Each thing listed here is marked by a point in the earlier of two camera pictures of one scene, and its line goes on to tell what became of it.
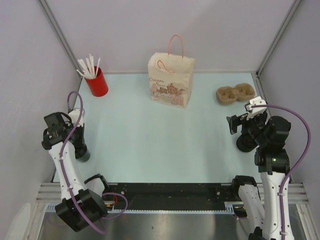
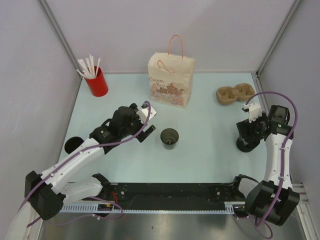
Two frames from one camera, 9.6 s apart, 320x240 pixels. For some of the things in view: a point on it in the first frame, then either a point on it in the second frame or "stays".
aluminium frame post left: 46,7 stays
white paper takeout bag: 171,77 stays
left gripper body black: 78,133 -> 136,125
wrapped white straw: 88,66 stays
